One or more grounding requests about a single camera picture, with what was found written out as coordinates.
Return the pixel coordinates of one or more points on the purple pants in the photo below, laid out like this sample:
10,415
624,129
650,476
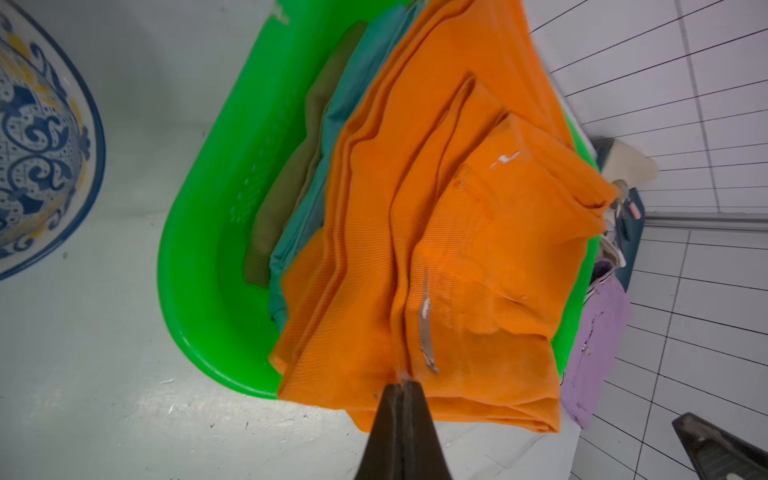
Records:
605,314

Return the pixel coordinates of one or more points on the khaki pants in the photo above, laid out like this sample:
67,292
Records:
282,197

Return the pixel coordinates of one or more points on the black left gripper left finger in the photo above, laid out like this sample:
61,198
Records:
403,443

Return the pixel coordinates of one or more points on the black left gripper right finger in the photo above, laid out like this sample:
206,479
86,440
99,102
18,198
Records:
716,454

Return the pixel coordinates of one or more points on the teal pants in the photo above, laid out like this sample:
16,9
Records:
373,50

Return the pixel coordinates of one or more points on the dark teal tray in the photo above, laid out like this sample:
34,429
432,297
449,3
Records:
630,222

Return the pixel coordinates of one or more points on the orange pants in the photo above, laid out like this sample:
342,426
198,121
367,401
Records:
455,233

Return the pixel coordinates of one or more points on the blue patterned ceramic plate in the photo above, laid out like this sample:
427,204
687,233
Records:
53,151

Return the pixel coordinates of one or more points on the green plastic basket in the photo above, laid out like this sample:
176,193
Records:
218,321

